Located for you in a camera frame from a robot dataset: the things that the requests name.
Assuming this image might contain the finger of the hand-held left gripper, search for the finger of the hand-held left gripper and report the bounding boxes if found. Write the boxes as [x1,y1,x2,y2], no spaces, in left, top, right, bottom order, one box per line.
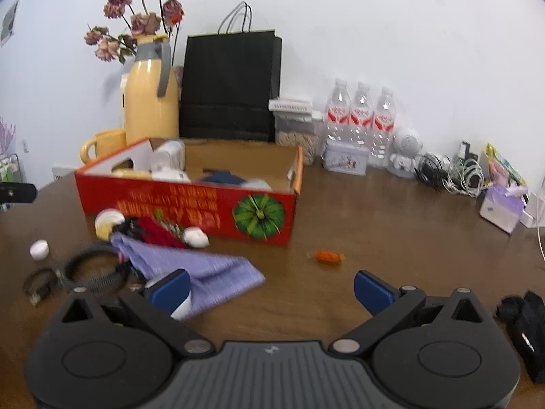
[0,182,37,205]

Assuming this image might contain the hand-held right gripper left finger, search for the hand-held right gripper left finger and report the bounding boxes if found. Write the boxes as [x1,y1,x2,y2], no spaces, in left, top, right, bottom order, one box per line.
[62,269,216,355]

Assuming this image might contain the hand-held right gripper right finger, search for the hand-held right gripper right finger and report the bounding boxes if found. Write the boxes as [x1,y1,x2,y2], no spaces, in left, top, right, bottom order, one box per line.
[330,270,488,355]

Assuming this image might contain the white round container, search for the white round container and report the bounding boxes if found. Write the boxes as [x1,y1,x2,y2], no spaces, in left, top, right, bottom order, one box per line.
[170,295,193,321]

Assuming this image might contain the purple cloth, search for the purple cloth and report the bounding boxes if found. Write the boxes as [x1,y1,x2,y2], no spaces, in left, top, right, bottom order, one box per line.
[111,232,265,320]

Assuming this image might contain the red cardboard box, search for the red cardboard box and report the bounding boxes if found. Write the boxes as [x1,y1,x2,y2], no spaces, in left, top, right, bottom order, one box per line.
[75,137,304,245]

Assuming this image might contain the grey braided cable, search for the grey braided cable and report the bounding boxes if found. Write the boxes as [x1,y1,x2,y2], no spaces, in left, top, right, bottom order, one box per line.
[57,242,134,294]

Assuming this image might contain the clear cotton swab container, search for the clear cotton swab container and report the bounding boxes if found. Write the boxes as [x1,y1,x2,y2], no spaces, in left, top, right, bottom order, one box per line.
[151,140,187,175]

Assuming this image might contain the orange candy wrapper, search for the orange candy wrapper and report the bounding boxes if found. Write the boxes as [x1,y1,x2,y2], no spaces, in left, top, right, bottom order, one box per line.
[307,251,346,266]

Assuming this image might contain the dark red cloth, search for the dark red cloth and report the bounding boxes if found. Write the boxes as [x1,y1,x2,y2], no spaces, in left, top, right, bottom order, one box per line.
[136,216,189,250]

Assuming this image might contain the small white plastic piece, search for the small white plastic piece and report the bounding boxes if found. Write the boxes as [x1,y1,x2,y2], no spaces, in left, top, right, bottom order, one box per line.
[184,227,210,248]

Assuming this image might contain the yellow mug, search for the yellow mug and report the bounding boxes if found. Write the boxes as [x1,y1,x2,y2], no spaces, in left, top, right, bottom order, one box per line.
[80,129,127,166]

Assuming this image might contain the pale printed tin box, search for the pale printed tin box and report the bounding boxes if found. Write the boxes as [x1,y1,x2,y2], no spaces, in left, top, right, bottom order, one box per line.
[322,140,369,176]

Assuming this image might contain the white robot speaker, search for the white robot speaker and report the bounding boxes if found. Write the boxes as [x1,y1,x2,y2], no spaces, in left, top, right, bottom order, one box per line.
[388,128,425,179]

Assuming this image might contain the purple tissue pack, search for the purple tissue pack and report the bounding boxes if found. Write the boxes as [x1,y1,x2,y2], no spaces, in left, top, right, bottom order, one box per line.
[480,185,525,234]

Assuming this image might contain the yellow thermos jug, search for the yellow thermos jug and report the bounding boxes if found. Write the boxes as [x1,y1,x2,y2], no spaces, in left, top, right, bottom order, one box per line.
[123,34,180,146]

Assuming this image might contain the clear water bottle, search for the clear water bottle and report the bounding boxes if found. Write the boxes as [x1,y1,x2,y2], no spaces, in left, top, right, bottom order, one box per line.
[326,79,352,143]
[372,87,396,168]
[350,82,375,146]

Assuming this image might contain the clear jar of seeds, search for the clear jar of seeds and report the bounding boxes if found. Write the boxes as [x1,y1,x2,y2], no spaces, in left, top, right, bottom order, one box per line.
[272,110,322,166]

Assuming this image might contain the black charger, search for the black charger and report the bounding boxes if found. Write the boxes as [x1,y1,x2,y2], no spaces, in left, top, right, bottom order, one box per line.
[457,140,480,165]

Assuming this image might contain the white charger block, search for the white charger block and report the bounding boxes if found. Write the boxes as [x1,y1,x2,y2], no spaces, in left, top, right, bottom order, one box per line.
[519,192,540,228]

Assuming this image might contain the colourful snack packets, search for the colourful snack packets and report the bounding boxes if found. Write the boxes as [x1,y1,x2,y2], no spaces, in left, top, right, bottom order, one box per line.
[485,144,529,189]

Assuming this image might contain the white flat box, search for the white flat box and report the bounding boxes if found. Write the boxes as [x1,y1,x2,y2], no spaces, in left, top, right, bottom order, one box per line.
[268,97,312,114]

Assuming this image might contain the dried rose bouquet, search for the dried rose bouquet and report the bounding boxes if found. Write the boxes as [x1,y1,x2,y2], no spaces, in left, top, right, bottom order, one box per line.
[84,0,185,64]

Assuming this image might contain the black paper bag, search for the black paper bag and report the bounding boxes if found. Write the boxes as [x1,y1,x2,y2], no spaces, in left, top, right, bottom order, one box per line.
[179,2,282,142]

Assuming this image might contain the small black cord bundle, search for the small black cord bundle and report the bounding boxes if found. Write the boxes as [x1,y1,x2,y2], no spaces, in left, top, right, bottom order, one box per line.
[111,218,143,239]

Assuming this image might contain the black usb cable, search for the black usb cable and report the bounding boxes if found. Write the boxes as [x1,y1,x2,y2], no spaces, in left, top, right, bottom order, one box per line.
[22,267,59,306]

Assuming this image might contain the tangled black cables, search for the tangled black cables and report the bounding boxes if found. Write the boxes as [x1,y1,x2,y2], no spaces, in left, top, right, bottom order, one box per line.
[415,153,446,191]

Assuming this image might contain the tangled white cables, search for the tangled white cables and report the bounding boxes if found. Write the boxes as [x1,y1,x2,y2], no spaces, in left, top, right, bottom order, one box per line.
[443,157,486,197]

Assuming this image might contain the black strap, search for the black strap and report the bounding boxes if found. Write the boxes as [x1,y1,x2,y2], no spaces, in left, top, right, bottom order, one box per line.
[496,290,545,384]

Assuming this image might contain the white charging cable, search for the white charging cable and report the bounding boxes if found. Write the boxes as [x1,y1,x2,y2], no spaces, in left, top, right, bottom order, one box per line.
[534,178,545,261]

